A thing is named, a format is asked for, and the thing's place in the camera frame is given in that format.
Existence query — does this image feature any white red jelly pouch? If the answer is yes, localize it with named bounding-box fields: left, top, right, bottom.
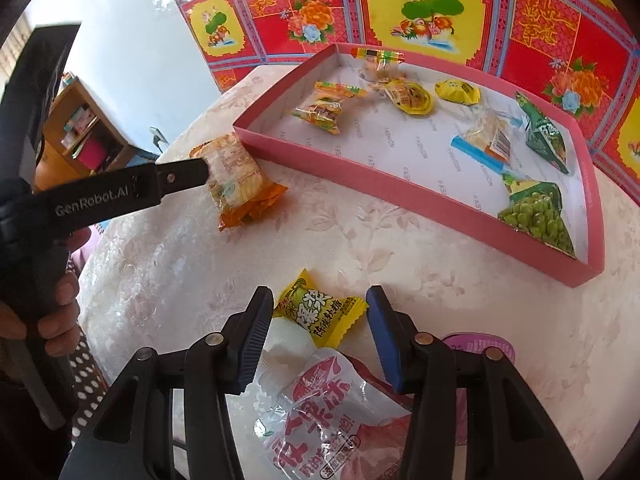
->
left=254, top=348, right=411, bottom=479

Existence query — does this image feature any yellow pastry snack packet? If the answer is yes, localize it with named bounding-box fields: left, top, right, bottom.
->
left=273, top=269, right=369, bottom=349

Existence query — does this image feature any dark green pea snack packet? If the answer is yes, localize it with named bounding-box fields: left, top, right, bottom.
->
left=515, top=91, right=570, bottom=174

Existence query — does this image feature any purple lidded jelly cup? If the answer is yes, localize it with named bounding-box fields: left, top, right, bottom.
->
left=441, top=331, right=518, bottom=446

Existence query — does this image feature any orange biscuit snack packet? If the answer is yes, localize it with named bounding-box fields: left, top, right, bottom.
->
left=189, top=132, right=288, bottom=231

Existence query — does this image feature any yellow quail egg packet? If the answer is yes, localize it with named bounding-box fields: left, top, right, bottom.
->
left=383, top=79, right=434, bottom=116

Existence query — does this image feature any small yellow candy packet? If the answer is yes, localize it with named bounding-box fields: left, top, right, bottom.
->
left=434, top=78, right=482, bottom=106

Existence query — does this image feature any red floral wall sheet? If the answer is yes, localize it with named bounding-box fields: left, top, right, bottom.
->
left=175, top=0, right=639, bottom=196

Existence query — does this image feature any person's left hand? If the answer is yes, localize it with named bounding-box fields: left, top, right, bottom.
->
left=0, top=226, right=94, bottom=359

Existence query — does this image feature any green peas snack bag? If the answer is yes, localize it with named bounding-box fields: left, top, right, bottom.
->
left=497, top=172, right=576, bottom=259

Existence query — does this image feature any striped clear candy packet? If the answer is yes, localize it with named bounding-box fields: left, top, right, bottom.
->
left=349, top=47, right=405, bottom=82

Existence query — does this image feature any pink shallow cardboard box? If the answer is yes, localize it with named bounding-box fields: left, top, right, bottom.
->
left=233, top=44, right=605, bottom=287

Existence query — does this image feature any wooden bookshelf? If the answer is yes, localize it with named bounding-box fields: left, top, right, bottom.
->
left=35, top=78, right=136, bottom=191

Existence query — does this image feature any clear blue-edged cracker packet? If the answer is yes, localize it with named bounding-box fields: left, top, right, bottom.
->
left=451, top=108, right=524, bottom=174

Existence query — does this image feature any small colourful candy packet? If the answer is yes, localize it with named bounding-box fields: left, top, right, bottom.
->
left=291, top=81, right=368, bottom=136

